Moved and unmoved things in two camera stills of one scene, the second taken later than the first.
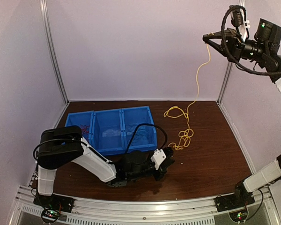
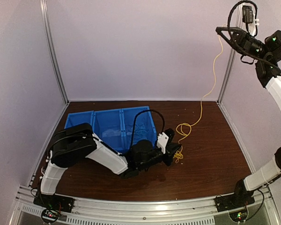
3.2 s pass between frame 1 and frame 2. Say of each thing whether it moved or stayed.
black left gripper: moved
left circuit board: stayed
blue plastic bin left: stayed
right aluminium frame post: stayed
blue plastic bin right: stayed
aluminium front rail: stayed
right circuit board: stayed
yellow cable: moved
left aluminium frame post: stayed
